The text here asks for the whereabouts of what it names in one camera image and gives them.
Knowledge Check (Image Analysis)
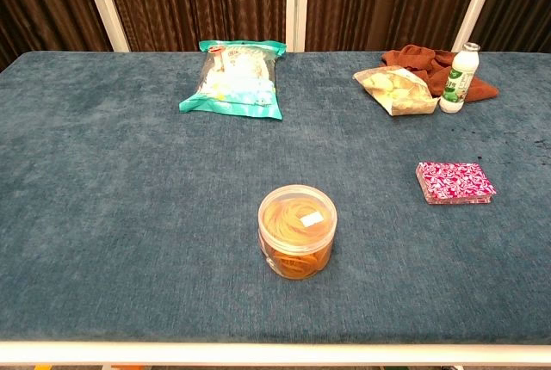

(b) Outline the pink patterned card stack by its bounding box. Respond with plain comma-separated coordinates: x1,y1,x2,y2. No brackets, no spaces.
415,161,498,207

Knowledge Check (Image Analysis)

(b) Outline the clear jar of rubber bands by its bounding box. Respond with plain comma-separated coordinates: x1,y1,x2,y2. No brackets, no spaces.
257,184,338,281

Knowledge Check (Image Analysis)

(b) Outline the teal snack bag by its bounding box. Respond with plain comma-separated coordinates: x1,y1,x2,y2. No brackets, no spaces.
178,40,288,120

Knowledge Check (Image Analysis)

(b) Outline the clear bag of chips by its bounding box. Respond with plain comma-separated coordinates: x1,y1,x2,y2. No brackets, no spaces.
352,65,439,118

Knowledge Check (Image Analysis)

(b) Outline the blue fabric table cover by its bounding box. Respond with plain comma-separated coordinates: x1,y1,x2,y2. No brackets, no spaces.
0,50,551,345

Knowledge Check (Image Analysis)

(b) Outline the brown cloth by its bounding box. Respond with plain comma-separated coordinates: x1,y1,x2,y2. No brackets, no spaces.
381,44,500,104

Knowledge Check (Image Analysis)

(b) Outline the brown pleated curtain panel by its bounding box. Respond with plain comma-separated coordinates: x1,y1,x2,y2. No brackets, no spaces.
471,0,551,55
98,0,288,52
0,0,114,72
305,0,490,52

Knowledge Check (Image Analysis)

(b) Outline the white bottle green label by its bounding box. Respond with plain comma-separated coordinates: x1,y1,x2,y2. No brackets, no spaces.
438,41,481,114

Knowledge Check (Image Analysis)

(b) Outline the white partition post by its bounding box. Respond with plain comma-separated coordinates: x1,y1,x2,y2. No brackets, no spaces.
285,0,310,52
77,0,131,52
450,0,505,52

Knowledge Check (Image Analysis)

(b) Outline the white table frame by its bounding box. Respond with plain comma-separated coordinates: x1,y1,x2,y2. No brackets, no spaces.
0,339,551,367

